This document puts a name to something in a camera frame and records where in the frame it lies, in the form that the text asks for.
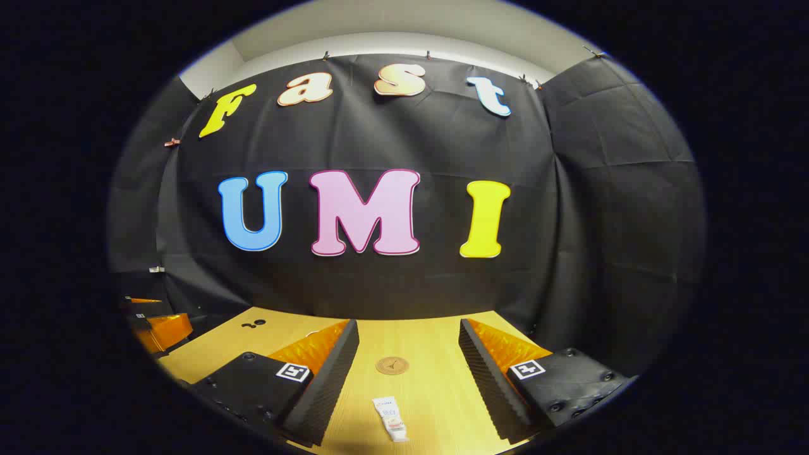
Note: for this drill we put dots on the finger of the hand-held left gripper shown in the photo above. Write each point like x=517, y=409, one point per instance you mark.
x=144, y=304
x=169, y=330

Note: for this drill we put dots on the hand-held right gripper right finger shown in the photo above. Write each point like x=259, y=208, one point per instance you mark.
x=490, y=379

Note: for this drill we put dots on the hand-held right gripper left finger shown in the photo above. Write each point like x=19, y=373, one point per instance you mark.
x=328, y=379

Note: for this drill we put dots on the round brown coaster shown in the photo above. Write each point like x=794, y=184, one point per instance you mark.
x=392, y=365

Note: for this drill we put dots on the white toothpaste tube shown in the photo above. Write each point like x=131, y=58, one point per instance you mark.
x=390, y=417

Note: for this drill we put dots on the wooden desktop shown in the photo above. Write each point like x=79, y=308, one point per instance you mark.
x=433, y=404

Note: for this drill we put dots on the black backdrop cloth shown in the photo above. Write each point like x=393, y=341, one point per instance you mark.
x=354, y=142

